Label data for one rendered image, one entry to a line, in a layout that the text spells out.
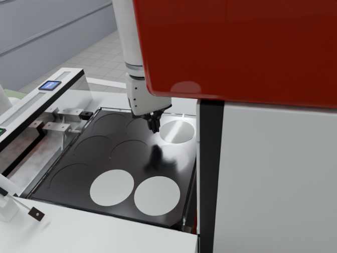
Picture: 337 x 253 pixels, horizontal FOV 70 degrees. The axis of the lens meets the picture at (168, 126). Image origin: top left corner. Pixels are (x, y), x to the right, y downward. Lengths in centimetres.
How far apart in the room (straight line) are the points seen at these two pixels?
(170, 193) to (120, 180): 12
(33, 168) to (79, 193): 19
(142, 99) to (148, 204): 23
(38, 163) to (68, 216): 29
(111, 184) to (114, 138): 16
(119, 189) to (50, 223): 16
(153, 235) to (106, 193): 19
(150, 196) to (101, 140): 25
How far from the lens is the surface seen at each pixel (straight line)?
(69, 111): 86
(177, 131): 69
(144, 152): 64
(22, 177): 74
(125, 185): 58
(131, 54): 50
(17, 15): 341
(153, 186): 56
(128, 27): 48
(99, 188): 59
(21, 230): 52
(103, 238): 45
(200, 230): 40
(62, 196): 62
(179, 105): 93
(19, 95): 115
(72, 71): 100
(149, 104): 57
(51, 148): 79
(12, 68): 335
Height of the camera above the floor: 135
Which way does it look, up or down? 39 degrees down
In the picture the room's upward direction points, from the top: 6 degrees counter-clockwise
